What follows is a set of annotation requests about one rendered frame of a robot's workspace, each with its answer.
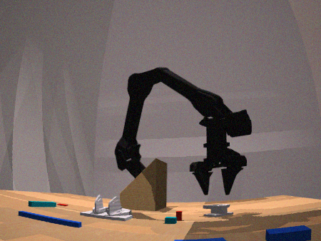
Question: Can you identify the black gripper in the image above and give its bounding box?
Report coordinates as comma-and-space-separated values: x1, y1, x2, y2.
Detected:
190, 138, 247, 195

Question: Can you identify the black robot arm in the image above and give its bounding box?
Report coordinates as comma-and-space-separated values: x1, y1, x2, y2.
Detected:
114, 67, 252, 178

